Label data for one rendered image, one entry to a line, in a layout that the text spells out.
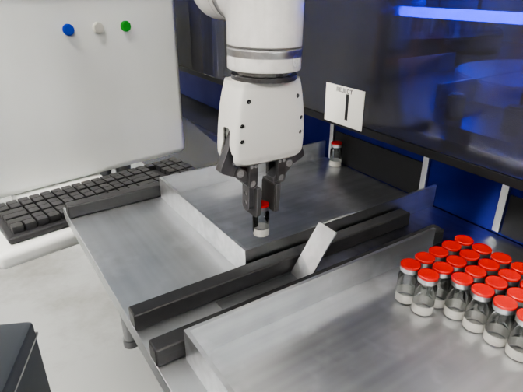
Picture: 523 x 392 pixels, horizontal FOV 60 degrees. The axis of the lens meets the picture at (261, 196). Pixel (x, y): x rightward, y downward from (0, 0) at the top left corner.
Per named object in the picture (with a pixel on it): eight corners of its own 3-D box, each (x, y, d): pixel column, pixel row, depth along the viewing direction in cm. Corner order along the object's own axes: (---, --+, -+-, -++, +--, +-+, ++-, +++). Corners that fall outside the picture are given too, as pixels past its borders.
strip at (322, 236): (317, 263, 56) (320, 221, 54) (333, 275, 54) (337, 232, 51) (215, 302, 49) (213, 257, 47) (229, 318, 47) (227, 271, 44)
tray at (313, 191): (323, 157, 90) (324, 140, 89) (433, 205, 70) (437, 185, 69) (160, 197, 73) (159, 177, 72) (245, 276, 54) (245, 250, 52)
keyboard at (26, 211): (176, 163, 108) (175, 154, 107) (211, 181, 98) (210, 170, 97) (-13, 215, 84) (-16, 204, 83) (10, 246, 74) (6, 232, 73)
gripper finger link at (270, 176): (282, 152, 60) (280, 198, 63) (261, 156, 58) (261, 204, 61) (296, 159, 58) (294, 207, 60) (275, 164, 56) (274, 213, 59)
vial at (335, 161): (335, 162, 87) (337, 139, 85) (343, 166, 85) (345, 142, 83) (326, 165, 86) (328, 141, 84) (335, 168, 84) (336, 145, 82)
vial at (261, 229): (263, 228, 62) (263, 200, 61) (272, 235, 61) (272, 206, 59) (249, 232, 61) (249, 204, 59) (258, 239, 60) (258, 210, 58)
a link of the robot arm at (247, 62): (276, 40, 56) (275, 65, 58) (213, 43, 52) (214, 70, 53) (321, 47, 50) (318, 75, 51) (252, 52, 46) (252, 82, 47)
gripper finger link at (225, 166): (246, 106, 53) (270, 137, 57) (201, 154, 52) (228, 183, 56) (251, 108, 52) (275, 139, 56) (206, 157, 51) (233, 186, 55)
